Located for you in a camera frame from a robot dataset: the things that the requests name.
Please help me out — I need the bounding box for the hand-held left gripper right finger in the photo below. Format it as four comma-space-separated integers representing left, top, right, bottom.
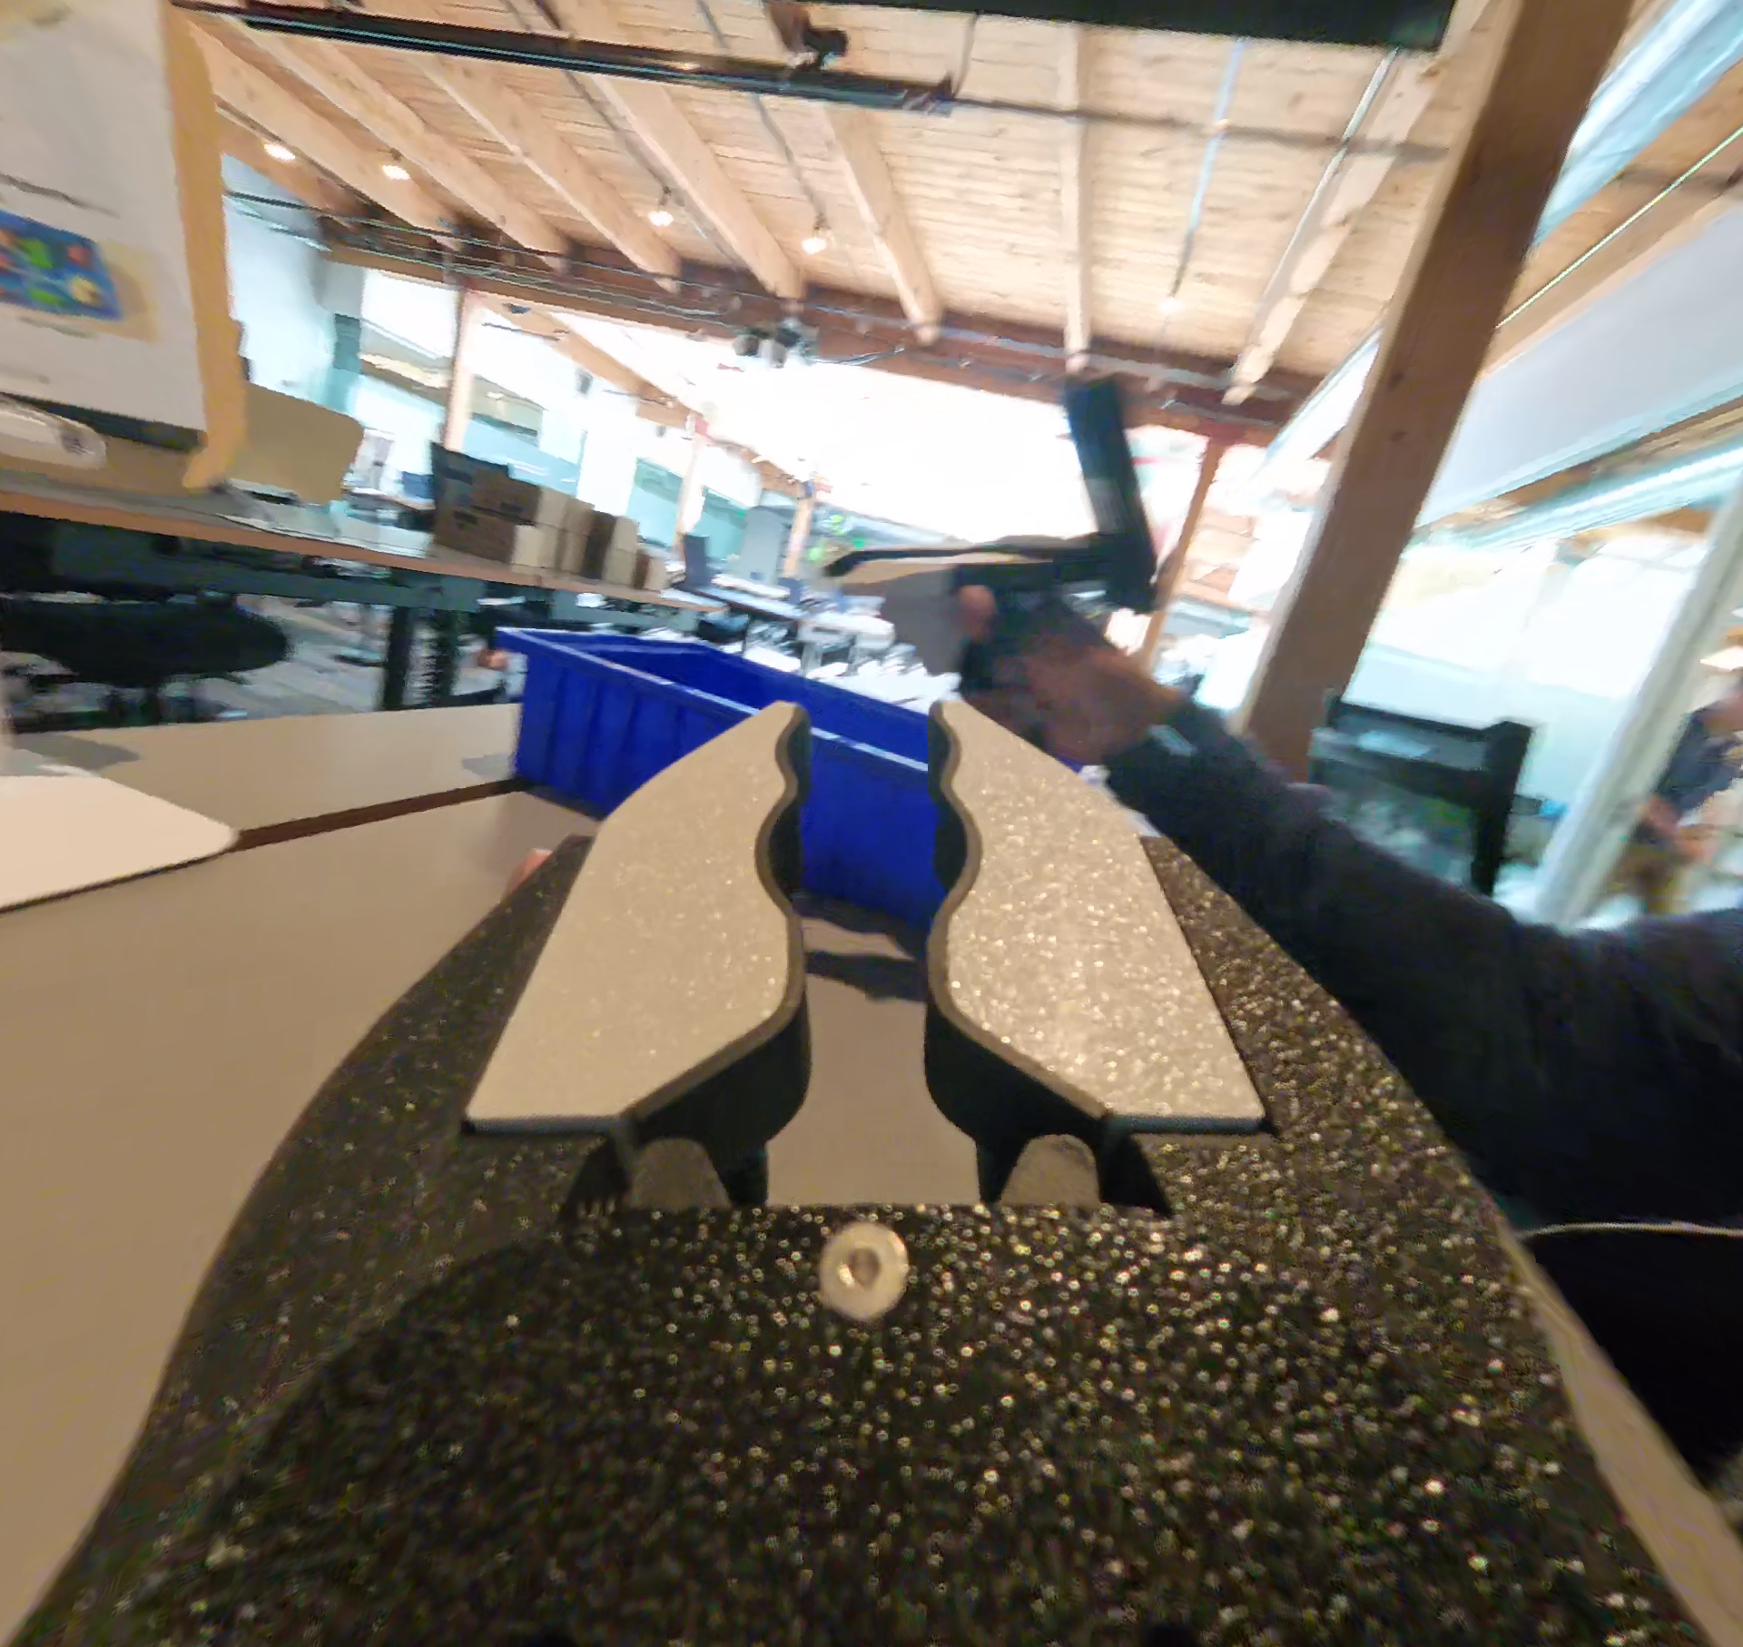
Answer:
922, 699, 1271, 1148

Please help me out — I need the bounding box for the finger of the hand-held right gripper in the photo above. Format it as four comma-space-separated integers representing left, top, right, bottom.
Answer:
821, 534, 1078, 587

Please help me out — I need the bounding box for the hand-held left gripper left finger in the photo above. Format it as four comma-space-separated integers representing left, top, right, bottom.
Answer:
463, 699, 815, 1152

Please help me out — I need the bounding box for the blue plastic bin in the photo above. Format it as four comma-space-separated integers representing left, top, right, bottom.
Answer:
496, 625, 955, 934

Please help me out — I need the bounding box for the person's right forearm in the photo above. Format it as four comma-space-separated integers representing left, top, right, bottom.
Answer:
1102, 699, 1743, 1233

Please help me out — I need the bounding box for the person's right hand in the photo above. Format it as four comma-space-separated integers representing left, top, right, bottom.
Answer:
953, 585, 1189, 770

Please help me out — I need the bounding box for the wooden pillar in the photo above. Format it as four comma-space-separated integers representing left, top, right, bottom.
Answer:
1231, 0, 1683, 778
1140, 434, 1227, 669

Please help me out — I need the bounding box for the black cabinet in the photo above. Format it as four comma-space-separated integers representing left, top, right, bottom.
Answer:
1313, 694, 1534, 897

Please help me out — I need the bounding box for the stack of cardboard boxes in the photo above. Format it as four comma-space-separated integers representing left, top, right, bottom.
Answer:
430, 442, 672, 594

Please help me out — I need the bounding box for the wooden desk with black legs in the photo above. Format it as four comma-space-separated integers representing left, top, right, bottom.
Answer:
0, 476, 710, 710

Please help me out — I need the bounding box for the black office chair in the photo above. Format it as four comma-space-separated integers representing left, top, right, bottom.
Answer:
0, 590, 290, 723

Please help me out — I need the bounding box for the beige board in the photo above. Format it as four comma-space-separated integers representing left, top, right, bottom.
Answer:
203, 380, 367, 509

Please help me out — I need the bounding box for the instruction sheet on clipboard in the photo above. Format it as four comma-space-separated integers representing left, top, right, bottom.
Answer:
0, 0, 251, 492

